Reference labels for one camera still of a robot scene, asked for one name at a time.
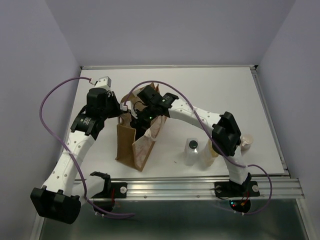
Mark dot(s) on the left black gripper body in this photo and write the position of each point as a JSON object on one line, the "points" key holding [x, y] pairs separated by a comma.
{"points": [[112, 110]]}

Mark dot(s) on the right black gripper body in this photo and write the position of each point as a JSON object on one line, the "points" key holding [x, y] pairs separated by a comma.
{"points": [[143, 119]]}

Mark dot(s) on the brown canvas tote bag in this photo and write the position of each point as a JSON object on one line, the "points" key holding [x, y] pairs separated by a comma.
{"points": [[134, 148]]}

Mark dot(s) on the white bottle black cap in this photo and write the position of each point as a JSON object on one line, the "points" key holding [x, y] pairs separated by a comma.
{"points": [[191, 151]]}

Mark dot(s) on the amber liquid squeeze bottle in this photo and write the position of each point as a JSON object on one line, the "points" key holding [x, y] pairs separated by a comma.
{"points": [[208, 154]]}

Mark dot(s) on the beige pump bottle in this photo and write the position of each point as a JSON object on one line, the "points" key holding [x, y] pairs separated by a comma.
{"points": [[246, 142]]}

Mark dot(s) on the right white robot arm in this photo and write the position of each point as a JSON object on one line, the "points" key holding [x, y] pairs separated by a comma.
{"points": [[222, 129]]}

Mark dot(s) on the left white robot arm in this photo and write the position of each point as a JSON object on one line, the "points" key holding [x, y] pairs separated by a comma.
{"points": [[58, 199]]}

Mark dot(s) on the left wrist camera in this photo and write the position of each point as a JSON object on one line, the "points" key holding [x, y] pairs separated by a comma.
{"points": [[104, 82]]}

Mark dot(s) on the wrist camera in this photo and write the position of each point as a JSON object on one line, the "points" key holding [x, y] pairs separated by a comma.
{"points": [[104, 82], [126, 106]]}

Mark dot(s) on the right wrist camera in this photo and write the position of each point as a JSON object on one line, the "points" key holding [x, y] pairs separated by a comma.
{"points": [[126, 106]]}

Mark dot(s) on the aluminium mounting rail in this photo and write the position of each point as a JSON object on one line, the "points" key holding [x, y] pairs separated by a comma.
{"points": [[203, 188]]}

